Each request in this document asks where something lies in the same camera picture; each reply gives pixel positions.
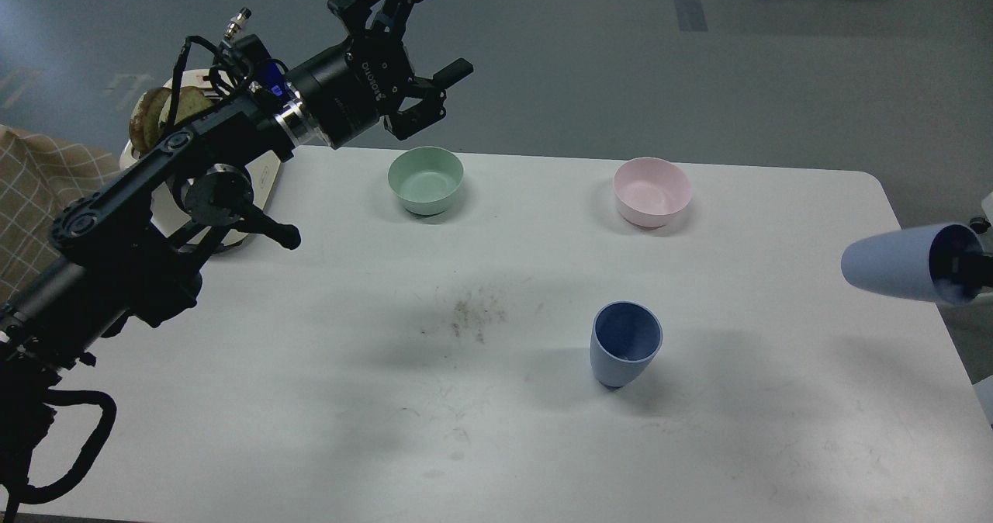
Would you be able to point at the right toast slice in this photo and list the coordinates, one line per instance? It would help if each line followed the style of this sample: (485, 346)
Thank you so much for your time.
(191, 101)

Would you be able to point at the left toast slice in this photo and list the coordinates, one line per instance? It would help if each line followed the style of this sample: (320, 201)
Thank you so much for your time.
(144, 129)

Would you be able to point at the cream white toaster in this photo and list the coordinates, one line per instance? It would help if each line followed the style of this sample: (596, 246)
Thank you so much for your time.
(256, 174)

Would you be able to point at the dark blue cup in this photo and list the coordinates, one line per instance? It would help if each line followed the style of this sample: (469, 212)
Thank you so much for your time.
(625, 337)

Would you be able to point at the light blue cup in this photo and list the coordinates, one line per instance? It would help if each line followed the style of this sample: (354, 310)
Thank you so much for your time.
(915, 264)

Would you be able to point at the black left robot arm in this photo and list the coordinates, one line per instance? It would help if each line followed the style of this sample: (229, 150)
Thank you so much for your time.
(136, 247)

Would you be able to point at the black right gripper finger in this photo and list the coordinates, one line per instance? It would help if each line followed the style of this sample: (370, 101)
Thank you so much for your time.
(973, 270)

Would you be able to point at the toast slice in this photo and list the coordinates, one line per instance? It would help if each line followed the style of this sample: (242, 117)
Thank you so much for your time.
(144, 129)
(191, 101)

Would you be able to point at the pink bowl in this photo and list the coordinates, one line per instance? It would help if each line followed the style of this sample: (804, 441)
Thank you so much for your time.
(651, 193)

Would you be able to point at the green bowl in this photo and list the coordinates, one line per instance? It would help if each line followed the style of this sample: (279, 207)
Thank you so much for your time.
(426, 180)

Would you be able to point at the checkered beige cloth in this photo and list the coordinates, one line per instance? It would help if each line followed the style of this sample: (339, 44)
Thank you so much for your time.
(40, 176)

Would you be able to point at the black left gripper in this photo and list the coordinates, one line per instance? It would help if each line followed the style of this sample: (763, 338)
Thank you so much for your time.
(351, 86)

